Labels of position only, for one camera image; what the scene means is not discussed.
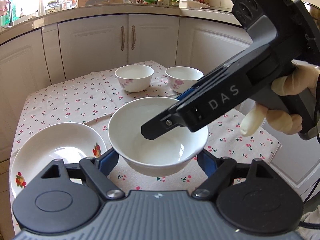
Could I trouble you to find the floral bowl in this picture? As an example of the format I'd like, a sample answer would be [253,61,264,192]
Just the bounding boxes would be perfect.
[165,66,204,93]
[115,64,155,93]
[108,96,209,177]

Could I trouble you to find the fruit plate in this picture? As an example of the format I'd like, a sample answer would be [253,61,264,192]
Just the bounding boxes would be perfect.
[10,122,107,198]

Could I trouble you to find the chrome kitchen faucet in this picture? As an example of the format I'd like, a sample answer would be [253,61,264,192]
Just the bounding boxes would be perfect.
[1,0,13,27]

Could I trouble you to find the right gloved hand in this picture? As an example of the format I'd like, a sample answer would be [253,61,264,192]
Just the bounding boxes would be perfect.
[240,64,319,140]

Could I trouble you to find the cherry print tablecloth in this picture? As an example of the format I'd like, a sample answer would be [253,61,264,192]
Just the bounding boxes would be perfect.
[10,61,281,199]

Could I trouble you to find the white plastic tray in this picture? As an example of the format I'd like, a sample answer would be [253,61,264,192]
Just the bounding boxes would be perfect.
[179,0,210,9]

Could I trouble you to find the white lower cabinets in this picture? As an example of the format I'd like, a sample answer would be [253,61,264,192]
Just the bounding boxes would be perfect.
[0,13,320,196]

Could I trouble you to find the pink dish cloth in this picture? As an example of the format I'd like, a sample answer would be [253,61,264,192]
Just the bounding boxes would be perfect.
[0,0,7,16]

